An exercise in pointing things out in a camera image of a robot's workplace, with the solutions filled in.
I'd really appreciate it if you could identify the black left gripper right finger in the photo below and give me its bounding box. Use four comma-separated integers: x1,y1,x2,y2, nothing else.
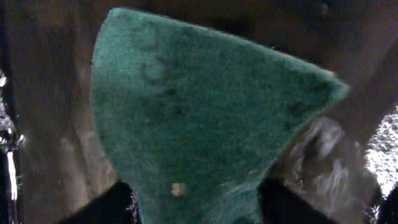
257,177,336,224

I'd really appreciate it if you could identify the green yellow sponge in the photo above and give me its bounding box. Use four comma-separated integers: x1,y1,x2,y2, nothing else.
90,7,348,224

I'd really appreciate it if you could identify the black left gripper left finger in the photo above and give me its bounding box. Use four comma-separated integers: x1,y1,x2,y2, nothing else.
57,180,142,224

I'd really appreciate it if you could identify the black rectangular tray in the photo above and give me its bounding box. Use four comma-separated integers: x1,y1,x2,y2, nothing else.
1,0,397,223

